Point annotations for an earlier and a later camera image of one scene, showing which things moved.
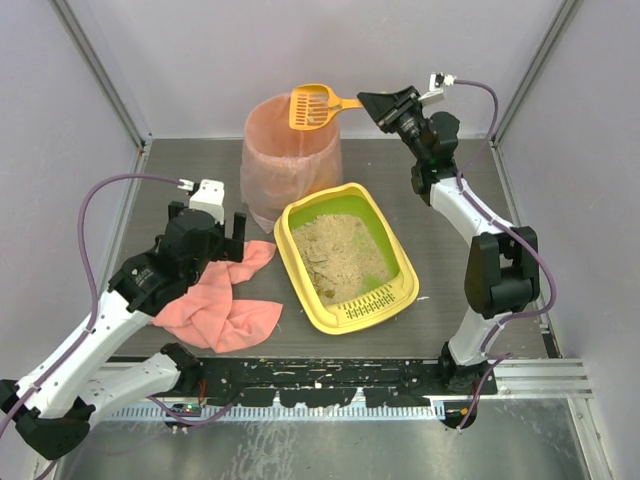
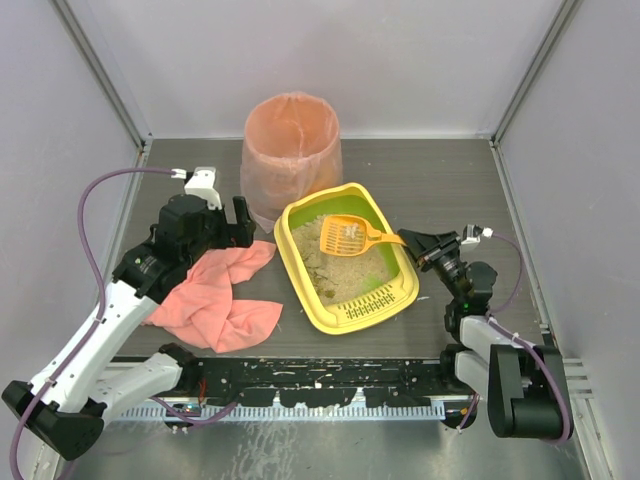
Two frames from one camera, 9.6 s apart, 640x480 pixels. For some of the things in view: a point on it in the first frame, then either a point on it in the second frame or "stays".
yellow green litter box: [345, 256] stays
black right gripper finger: [379, 105] → [418, 242]
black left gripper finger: [235, 245] → [242, 211]
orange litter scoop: [314, 106] → [351, 235]
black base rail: [388, 381] stays
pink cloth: [206, 314] stays
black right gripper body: [396, 110] → [435, 250]
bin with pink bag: [281, 166] stays
